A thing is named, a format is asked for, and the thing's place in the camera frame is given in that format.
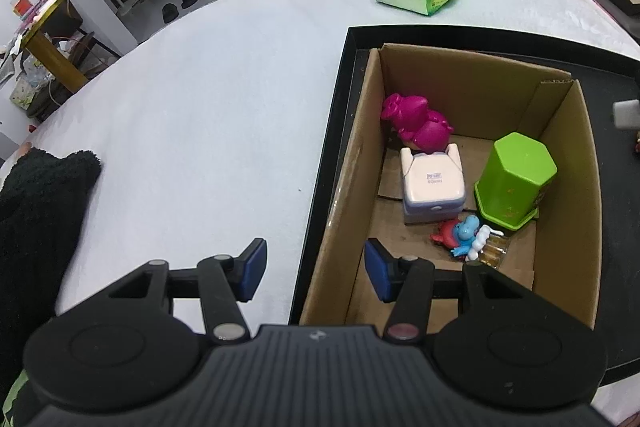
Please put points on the green hexagonal toy container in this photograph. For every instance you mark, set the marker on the green hexagonal toy container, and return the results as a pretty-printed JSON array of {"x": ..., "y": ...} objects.
[{"x": 515, "y": 177}]

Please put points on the green capped bottle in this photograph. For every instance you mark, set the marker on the green capped bottle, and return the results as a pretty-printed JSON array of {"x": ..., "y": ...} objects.
[{"x": 20, "y": 4}]

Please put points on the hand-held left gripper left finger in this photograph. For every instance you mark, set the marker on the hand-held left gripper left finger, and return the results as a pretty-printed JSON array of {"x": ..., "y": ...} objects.
[{"x": 252, "y": 269}]

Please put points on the white charger plug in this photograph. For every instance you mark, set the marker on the white charger plug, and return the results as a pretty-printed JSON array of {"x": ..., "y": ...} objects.
[{"x": 627, "y": 114}]

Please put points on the black fuzzy cloth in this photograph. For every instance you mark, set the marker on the black fuzzy cloth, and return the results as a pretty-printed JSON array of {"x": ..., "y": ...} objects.
[{"x": 35, "y": 217}]

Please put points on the yellow table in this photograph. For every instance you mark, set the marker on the yellow table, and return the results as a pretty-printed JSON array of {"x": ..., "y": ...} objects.
[{"x": 55, "y": 52}]

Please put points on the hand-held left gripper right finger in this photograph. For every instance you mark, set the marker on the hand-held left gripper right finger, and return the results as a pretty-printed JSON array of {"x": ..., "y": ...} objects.
[{"x": 380, "y": 269}]

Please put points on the small blue red figurine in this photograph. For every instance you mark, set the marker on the small blue red figurine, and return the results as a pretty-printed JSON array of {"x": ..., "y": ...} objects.
[{"x": 465, "y": 234}]

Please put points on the white purple cube toy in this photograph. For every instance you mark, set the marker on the white purple cube toy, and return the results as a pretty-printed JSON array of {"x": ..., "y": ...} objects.
[{"x": 432, "y": 182}]

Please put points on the green cloth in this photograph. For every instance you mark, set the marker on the green cloth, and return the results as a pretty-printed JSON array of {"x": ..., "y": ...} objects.
[{"x": 10, "y": 402}]

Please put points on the black shallow tray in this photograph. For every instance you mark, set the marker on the black shallow tray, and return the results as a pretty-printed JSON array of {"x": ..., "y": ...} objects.
[{"x": 620, "y": 232}]

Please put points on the brown cardboard box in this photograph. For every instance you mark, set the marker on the brown cardboard box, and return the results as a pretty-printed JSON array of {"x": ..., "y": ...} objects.
[{"x": 345, "y": 207}]

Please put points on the magenta bear figurine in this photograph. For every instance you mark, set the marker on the magenta bear figurine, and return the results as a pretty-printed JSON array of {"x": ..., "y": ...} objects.
[{"x": 417, "y": 122}]

